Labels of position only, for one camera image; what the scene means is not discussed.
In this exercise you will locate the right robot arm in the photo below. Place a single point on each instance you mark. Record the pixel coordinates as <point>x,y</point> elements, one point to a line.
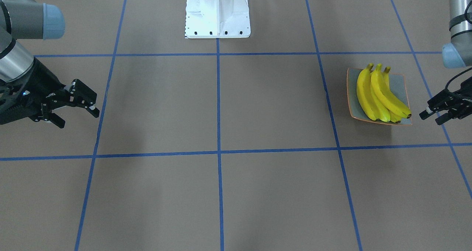
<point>25,19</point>

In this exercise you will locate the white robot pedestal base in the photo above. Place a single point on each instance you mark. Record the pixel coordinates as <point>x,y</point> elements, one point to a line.
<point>217,19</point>

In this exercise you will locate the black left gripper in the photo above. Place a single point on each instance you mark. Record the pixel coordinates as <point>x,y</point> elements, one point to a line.
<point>459,102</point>

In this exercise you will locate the grey square plate orange rim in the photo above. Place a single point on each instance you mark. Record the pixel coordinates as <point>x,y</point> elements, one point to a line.
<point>397,86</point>

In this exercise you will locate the yellow banana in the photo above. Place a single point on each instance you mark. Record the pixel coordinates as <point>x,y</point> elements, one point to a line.
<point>363,92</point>
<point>390,101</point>
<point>384,114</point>

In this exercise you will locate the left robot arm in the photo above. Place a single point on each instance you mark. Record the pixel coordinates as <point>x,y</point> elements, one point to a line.
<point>456,54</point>

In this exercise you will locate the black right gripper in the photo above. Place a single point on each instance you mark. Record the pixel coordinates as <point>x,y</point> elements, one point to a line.
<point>43,82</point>

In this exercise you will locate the yellow-green banana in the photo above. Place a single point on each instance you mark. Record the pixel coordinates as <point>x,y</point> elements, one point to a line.
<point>394,117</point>

